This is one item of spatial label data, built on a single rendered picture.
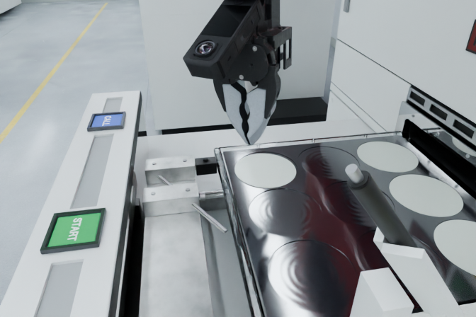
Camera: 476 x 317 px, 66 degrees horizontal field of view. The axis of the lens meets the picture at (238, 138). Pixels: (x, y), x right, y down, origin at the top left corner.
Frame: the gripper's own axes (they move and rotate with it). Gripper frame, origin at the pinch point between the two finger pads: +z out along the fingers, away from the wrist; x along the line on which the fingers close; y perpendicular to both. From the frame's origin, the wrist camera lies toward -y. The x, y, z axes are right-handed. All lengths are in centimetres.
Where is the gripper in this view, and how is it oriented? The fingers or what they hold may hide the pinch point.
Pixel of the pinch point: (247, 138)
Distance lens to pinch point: 50.2
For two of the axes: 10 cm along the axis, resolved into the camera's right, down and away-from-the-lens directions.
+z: 0.5, 8.8, 4.6
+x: -8.8, -1.8, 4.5
